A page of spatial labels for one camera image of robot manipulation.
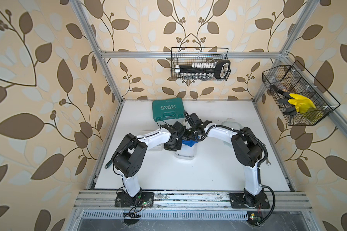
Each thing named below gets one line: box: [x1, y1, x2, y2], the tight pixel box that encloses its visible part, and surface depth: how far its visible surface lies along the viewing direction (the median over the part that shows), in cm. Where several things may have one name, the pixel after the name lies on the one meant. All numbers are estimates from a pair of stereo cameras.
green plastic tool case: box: [152, 97, 185, 122], surface depth 111 cm
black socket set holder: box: [174, 60, 231, 81], surface depth 86 cm
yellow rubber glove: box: [287, 93, 317, 115], surface depth 68 cm
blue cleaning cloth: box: [182, 139, 199, 148], surface depth 90 cm
